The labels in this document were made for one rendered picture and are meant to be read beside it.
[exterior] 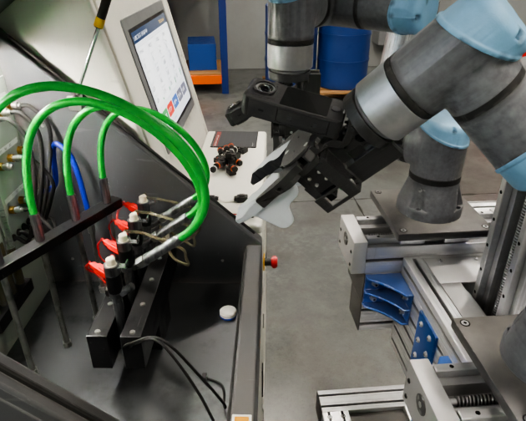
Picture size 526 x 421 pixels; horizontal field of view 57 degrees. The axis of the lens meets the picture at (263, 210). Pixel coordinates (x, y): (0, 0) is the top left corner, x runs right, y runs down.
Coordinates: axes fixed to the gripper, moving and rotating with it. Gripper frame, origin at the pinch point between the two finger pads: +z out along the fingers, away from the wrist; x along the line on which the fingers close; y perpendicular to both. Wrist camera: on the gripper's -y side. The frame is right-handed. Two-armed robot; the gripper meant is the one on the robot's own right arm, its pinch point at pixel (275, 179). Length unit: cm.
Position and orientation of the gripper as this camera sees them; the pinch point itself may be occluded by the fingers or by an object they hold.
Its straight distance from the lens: 91.0
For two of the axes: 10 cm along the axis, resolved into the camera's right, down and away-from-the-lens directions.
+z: 0.0, 8.8, 4.8
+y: 10.0, 0.1, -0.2
